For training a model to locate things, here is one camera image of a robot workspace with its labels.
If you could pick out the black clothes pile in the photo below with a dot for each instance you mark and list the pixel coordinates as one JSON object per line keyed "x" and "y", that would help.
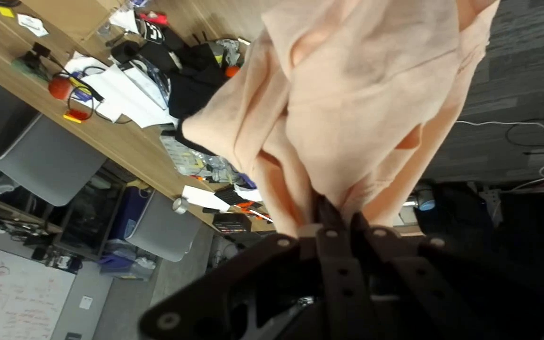
{"x": 190, "y": 77}

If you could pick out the grey fabric chair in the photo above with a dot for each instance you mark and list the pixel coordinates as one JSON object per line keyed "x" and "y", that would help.
{"x": 48, "y": 162}
{"x": 161, "y": 230}

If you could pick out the yellow sticky note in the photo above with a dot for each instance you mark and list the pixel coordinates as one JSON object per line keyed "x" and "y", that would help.
{"x": 6, "y": 12}

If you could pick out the small black green device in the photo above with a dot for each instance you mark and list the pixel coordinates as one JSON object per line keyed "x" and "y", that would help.
{"x": 38, "y": 58}

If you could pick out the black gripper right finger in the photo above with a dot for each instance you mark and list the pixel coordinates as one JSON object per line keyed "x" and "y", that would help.
{"x": 448, "y": 296}

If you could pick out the small red yellow item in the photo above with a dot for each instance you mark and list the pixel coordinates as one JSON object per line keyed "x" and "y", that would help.
{"x": 76, "y": 116}

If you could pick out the clear plastic bag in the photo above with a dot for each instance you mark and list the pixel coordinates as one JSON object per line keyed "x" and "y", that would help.
{"x": 197, "y": 164}

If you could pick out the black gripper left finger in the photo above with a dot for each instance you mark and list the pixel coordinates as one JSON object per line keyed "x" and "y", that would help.
{"x": 265, "y": 290}

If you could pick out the whiteboard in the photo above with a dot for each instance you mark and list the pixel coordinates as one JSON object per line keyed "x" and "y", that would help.
{"x": 14, "y": 303}

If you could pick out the peach cloth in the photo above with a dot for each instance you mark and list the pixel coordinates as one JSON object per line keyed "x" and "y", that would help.
{"x": 360, "y": 96}

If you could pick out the white paper sheets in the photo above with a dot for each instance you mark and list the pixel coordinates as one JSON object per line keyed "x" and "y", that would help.
{"x": 207, "y": 199}

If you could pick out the white paper scrap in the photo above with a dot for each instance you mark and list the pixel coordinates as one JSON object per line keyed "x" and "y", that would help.
{"x": 33, "y": 26}

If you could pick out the small red plastic item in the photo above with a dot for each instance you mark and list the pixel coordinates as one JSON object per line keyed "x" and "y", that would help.
{"x": 152, "y": 20}

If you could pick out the red ball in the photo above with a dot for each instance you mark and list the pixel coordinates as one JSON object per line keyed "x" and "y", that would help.
{"x": 61, "y": 88}

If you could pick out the white papers pile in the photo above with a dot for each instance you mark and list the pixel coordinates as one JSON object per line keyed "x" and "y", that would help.
{"x": 122, "y": 96}

